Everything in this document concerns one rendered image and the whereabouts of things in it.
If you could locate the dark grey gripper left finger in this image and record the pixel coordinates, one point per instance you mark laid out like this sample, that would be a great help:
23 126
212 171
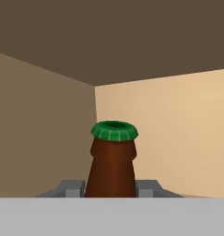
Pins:
68 189

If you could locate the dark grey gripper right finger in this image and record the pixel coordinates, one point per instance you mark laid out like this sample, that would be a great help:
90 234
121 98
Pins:
151 189

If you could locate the brown bottle with green cap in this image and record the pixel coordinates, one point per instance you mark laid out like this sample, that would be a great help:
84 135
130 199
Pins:
112 169

